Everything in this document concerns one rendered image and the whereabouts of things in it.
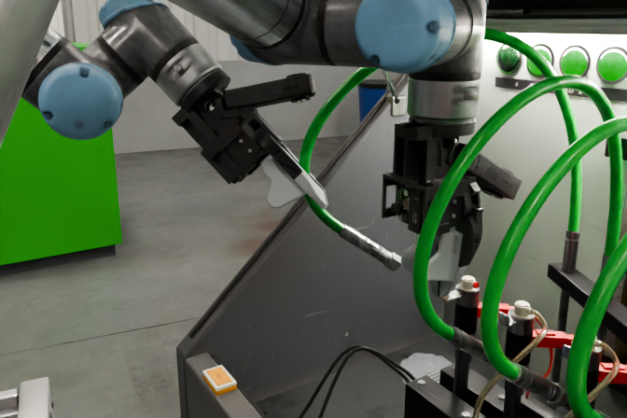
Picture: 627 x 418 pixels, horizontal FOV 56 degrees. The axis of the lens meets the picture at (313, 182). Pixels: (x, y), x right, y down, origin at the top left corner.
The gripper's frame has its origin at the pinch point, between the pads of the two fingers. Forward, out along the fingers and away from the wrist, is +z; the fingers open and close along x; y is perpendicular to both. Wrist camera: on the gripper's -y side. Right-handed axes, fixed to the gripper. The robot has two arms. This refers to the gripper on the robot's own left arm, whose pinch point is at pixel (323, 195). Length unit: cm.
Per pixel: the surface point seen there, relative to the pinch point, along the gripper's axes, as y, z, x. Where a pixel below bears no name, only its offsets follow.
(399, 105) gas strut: -17.7, -2.0, -27.5
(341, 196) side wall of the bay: -0.2, 2.4, -24.5
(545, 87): -24.5, 6.9, 13.6
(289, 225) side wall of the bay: 8.7, 0.1, -20.1
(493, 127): -17.4, 6.0, 16.8
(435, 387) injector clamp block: 6.5, 28.2, -2.8
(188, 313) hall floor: 109, 0, -221
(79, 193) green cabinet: 127, -97, -271
